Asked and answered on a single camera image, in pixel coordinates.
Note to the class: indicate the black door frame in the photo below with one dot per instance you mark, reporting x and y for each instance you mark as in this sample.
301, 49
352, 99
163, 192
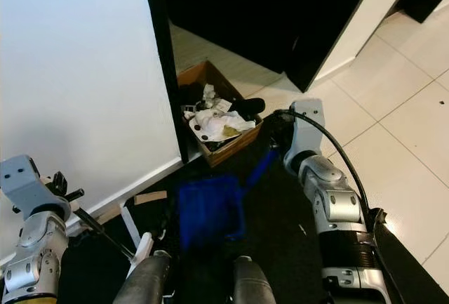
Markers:
167, 58

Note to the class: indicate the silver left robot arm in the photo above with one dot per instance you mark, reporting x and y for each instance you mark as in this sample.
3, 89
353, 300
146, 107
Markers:
35, 248

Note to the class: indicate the grey right robot leg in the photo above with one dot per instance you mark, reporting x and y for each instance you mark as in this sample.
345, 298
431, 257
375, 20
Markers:
254, 283

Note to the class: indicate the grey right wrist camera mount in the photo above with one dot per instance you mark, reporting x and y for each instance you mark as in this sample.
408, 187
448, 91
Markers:
307, 125

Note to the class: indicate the small crumpled white paper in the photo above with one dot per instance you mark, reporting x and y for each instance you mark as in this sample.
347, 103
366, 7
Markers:
209, 93

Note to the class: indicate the grey robot leg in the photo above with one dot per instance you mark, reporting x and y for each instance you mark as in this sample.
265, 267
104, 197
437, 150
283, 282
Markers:
146, 279
254, 283

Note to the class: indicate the brown cardboard trash box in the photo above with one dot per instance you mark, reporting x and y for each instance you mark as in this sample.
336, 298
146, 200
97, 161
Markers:
228, 151

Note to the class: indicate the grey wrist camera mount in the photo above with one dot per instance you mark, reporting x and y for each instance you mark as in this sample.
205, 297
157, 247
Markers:
22, 181
307, 125

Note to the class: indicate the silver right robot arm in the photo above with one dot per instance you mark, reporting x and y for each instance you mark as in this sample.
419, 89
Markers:
340, 209

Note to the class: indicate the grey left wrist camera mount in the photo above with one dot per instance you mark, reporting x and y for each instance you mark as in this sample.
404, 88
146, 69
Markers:
22, 181

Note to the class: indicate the white plastic frame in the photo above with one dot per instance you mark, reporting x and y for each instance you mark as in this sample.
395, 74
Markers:
128, 221

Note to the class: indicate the blue plastic dustpan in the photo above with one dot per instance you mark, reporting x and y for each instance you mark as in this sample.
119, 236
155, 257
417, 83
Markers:
209, 209

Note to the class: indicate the grey left robot leg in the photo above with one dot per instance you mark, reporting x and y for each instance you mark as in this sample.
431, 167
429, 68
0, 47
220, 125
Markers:
146, 279

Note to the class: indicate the small brown cardboard piece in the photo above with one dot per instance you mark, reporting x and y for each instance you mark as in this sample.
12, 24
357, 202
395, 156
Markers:
151, 196

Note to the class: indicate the black rounded trash item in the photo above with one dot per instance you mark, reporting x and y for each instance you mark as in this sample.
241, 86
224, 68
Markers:
247, 105

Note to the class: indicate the black floor mat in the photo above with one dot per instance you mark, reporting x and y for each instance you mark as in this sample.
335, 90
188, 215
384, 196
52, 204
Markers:
280, 206

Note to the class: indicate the black door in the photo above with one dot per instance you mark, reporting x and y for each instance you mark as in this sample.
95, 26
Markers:
273, 9

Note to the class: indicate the large crumpled white paper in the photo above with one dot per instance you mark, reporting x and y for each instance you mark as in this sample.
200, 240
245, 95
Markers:
210, 121

